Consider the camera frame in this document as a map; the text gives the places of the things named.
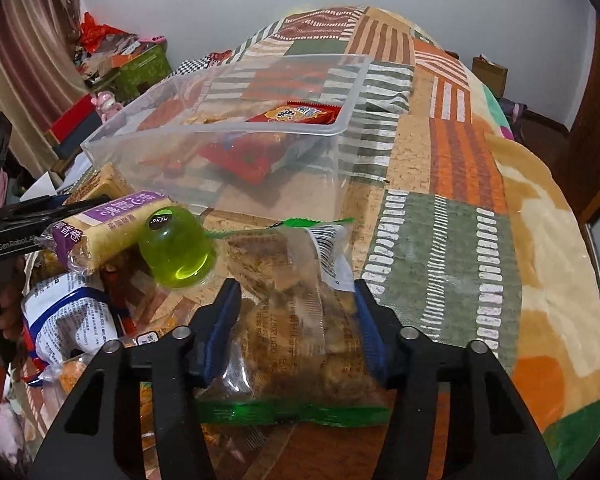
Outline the clear plastic storage bin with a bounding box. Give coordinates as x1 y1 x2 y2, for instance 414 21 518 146
82 53 370 221

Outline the blue white snack bag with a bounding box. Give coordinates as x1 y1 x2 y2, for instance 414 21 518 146
22 272 119 370

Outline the striped pink curtain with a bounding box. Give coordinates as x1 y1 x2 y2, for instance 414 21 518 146
0 0 87 178

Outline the small cardboard box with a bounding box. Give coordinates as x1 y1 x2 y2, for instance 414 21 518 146
471 54 508 99

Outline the green storage box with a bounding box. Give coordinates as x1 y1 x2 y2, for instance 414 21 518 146
111 44 172 102

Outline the purple coconut roll pack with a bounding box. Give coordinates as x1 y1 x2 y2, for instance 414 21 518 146
38 191 174 275

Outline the pink plush toy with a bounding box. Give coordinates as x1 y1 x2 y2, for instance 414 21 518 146
91 90 123 122

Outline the brown snacks green-sealed bag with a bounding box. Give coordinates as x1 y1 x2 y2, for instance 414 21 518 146
197 218 389 428

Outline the checkered patterned sheet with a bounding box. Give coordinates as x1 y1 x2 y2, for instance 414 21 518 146
172 50 233 76

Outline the patchwork striped blanket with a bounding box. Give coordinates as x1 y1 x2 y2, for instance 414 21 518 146
32 6 600 479

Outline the cracker pack clear wrap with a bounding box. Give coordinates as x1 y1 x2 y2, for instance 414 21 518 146
65 162 133 205

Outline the red gift box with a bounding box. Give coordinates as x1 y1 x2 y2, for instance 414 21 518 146
46 93 95 145

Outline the operator left hand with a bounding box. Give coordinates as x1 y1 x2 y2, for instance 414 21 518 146
0 268 26 341

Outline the green jelly cup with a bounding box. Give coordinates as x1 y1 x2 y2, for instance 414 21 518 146
137 206 216 288

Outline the orange fried snacks clear bag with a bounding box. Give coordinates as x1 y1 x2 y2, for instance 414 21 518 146
40 353 95 396

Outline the red plastic bag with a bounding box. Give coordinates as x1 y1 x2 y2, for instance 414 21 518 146
78 12 125 53

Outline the red cartoon snack bag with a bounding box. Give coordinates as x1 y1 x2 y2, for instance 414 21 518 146
198 101 341 185

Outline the wooden door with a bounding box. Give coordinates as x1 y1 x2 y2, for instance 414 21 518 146
553 15 600 226

